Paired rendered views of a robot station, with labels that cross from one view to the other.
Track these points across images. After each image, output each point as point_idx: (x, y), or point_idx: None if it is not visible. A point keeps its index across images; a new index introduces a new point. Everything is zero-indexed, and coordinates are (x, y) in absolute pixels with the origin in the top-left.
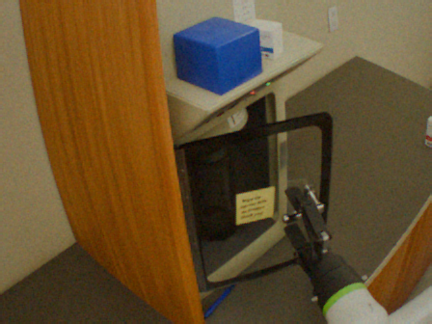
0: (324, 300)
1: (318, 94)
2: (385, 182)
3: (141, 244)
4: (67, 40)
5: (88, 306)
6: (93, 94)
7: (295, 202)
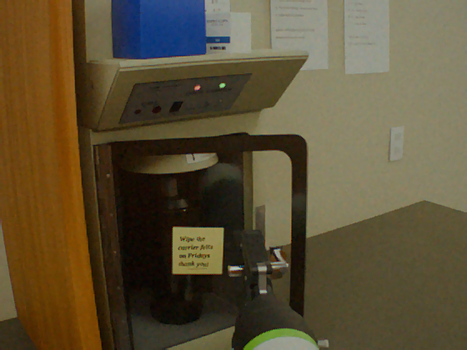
0: (239, 349)
1: (359, 231)
2: (423, 312)
3: (49, 269)
4: (7, 1)
5: None
6: (20, 61)
7: (241, 241)
